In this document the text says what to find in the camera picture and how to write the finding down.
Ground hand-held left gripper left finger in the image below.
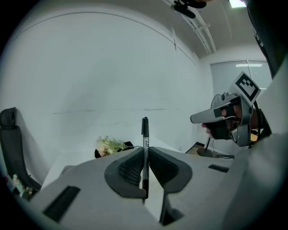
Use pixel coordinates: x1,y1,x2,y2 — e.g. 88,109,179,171
30,147,164,230

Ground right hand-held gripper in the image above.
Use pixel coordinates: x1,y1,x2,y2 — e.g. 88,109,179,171
190,71,261,148

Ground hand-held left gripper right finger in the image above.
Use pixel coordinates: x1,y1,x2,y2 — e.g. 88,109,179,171
148,147,234,230

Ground black marker pen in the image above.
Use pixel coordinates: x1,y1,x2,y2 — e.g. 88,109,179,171
141,116,150,200

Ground person's right forearm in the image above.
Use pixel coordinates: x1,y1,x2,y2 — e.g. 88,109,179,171
251,56,288,144

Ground white desk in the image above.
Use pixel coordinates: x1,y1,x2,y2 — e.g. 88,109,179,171
42,131,189,205

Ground person's right hand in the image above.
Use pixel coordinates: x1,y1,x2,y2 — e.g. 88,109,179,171
201,118,237,140

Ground black standing fan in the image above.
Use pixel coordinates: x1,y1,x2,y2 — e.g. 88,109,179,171
197,93,225,158

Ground artificial flower bouquet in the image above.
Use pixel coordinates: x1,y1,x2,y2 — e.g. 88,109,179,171
94,135,144,159

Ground person's white shirt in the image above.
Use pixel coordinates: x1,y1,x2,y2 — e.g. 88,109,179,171
221,132,288,227

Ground small artificial flower bunch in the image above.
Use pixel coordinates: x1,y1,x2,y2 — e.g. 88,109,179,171
2,172,38,201

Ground black and white office chair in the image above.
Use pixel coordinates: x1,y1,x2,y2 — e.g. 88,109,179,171
0,107,50,191

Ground white ceiling pipes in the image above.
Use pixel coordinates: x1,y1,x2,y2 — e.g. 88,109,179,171
162,0,217,54

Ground ceiling light panel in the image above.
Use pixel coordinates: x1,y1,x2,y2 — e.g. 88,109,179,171
229,0,247,8

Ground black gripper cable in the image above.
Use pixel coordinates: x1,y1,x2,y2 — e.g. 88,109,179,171
247,100,265,149

